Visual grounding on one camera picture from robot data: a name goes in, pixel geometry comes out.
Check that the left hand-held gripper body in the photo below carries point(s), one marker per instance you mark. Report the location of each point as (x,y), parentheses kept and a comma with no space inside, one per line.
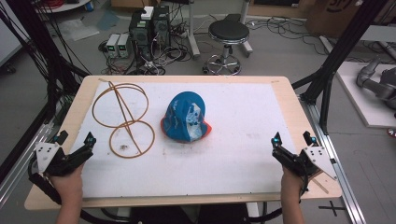
(49,158)

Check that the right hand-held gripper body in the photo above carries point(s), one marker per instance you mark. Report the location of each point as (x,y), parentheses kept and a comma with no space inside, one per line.
(314,160)

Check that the blue cap with orange brim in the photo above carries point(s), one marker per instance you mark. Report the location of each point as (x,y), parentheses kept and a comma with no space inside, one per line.
(186,116)

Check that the person's left hand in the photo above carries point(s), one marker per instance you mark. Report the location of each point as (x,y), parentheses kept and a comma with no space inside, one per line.
(67,183)

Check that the person's right hand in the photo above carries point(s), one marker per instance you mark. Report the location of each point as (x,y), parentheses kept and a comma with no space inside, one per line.
(291,183)

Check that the thin wooden stick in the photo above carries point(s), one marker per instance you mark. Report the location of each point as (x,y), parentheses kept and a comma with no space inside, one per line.
(320,185)

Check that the light wooden table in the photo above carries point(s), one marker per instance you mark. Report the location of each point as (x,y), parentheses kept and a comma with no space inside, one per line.
(289,90)

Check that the white table mat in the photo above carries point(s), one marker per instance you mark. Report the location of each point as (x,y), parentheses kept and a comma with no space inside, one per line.
(218,161)

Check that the white floor board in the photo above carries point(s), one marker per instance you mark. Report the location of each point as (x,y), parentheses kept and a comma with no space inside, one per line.
(358,99)

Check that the grey bench power supply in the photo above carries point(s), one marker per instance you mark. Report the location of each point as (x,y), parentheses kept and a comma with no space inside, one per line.
(112,45)
(123,45)

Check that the clear plastic sheet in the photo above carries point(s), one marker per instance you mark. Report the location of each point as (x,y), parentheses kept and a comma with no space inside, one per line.
(77,29)

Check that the white desk leg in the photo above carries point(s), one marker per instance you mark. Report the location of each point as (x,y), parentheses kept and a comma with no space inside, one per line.
(246,37)
(193,31)

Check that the black round stool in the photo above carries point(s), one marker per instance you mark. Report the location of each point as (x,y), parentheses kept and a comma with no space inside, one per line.
(229,31)

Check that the black computer tower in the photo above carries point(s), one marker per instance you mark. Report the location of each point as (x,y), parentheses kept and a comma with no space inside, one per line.
(161,26)
(140,34)

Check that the brown cardboard box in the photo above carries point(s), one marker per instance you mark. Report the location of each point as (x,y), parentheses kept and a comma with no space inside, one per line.
(336,15)

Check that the round white table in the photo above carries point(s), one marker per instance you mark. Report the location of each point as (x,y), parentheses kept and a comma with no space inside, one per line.
(62,5)

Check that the white box on computer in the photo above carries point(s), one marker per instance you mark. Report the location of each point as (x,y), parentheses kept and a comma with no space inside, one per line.
(147,12)

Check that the aluminium rail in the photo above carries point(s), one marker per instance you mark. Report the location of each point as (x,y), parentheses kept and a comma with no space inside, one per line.
(28,146)
(336,161)

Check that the black metal frame strut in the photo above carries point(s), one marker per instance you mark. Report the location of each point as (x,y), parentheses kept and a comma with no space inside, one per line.
(342,49)

